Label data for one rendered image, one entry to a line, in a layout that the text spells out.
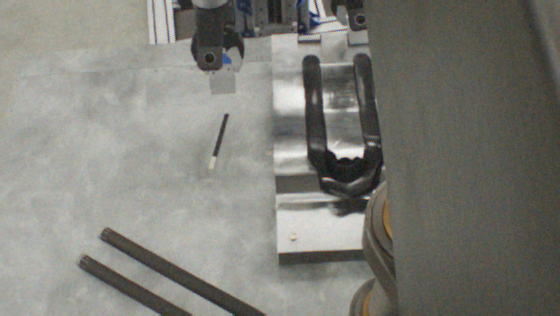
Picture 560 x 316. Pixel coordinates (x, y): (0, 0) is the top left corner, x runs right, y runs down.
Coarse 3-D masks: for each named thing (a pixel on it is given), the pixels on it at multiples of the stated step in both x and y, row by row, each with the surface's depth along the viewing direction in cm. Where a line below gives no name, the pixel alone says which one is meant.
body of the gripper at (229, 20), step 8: (232, 0) 135; (200, 8) 126; (216, 8) 126; (224, 8) 127; (232, 8) 134; (224, 16) 133; (232, 16) 133; (224, 24) 132; (232, 24) 134; (224, 32) 132; (232, 32) 133; (224, 40) 134; (232, 40) 134
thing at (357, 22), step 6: (348, 0) 135; (354, 0) 135; (360, 0) 135; (348, 6) 135; (354, 6) 135; (360, 6) 135; (348, 12) 135; (354, 12) 135; (360, 12) 135; (348, 18) 136; (354, 18) 135; (360, 18) 135; (354, 24) 135; (360, 24) 135; (354, 30) 136; (360, 30) 136
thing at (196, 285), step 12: (108, 228) 141; (108, 240) 139; (120, 240) 138; (132, 252) 136; (144, 252) 135; (144, 264) 134; (156, 264) 132; (168, 264) 132; (168, 276) 131; (180, 276) 129; (192, 276) 129; (192, 288) 128; (204, 288) 127; (216, 288) 126; (216, 300) 125; (228, 300) 124; (240, 300) 124; (240, 312) 122
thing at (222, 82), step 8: (224, 48) 149; (224, 56) 147; (224, 64) 144; (216, 72) 143; (224, 72) 143; (232, 72) 143; (216, 80) 143; (224, 80) 143; (232, 80) 143; (216, 88) 145; (224, 88) 145; (232, 88) 145
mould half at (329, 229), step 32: (288, 64) 152; (320, 64) 152; (352, 64) 151; (288, 96) 148; (352, 96) 148; (288, 128) 141; (352, 128) 140; (288, 160) 135; (288, 192) 138; (320, 192) 138; (288, 224) 136; (320, 224) 136; (352, 224) 135; (288, 256) 135; (320, 256) 135; (352, 256) 136
